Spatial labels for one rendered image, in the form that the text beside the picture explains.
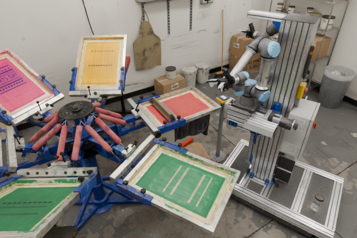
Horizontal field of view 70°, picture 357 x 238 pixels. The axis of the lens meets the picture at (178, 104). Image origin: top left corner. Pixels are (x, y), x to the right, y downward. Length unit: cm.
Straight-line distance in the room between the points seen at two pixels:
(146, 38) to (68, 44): 128
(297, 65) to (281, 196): 148
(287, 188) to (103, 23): 345
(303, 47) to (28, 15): 341
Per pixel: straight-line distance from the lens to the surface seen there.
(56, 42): 430
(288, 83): 247
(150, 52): 475
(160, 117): 277
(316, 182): 347
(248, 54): 221
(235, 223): 310
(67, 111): 245
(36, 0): 415
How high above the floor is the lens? 259
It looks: 33 degrees down
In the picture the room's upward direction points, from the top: 1 degrees counter-clockwise
